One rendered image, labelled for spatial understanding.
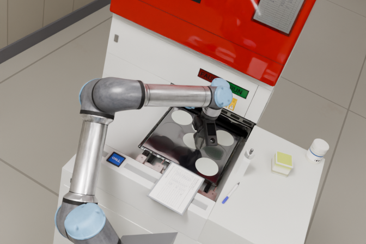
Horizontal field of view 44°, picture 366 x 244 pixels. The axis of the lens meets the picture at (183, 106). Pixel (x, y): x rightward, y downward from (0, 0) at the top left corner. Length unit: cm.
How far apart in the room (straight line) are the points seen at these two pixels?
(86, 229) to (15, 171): 162
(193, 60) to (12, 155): 146
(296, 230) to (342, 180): 192
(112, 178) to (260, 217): 58
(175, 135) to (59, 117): 145
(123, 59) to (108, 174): 70
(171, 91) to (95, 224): 48
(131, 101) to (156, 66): 77
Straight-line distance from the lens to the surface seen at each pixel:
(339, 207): 345
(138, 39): 214
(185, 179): 174
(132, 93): 140
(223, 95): 157
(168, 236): 150
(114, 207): 186
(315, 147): 203
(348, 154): 394
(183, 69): 210
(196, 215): 168
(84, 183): 150
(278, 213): 180
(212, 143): 182
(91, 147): 150
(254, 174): 189
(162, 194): 167
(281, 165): 189
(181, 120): 209
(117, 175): 172
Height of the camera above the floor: 224
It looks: 38 degrees down
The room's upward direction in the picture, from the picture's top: 18 degrees clockwise
